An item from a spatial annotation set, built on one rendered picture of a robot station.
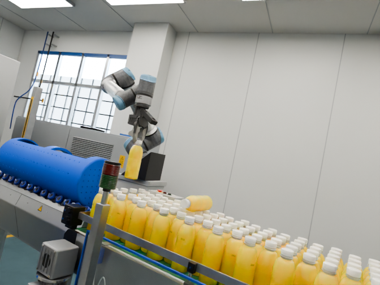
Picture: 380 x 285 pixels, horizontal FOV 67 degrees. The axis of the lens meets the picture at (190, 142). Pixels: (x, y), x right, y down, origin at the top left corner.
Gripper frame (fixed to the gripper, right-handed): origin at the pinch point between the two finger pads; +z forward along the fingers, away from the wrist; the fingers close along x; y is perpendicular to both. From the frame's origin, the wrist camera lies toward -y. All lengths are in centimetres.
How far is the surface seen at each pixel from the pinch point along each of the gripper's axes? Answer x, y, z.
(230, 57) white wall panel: -265, 93, -165
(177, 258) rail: 22, -51, 41
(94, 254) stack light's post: 38, -26, 45
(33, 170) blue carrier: 17, 62, 28
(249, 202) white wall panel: -276, 29, 43
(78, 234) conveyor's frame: 25, 1, 47
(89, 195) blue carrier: 7.1, 20.2, 33.6
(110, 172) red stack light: 40, -27, 15
